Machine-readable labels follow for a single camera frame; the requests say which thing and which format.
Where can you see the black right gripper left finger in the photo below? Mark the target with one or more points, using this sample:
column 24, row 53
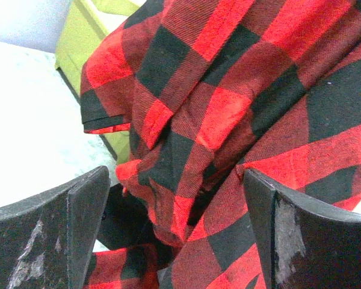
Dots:
column 46, row 240

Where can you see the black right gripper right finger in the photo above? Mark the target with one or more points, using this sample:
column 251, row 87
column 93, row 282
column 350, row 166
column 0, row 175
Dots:
column 302, row 241

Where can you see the black garment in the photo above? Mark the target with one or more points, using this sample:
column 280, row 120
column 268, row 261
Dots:
column 124, row 222

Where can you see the red black plaid shirt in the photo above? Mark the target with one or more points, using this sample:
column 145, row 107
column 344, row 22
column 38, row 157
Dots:
column 206, row 90

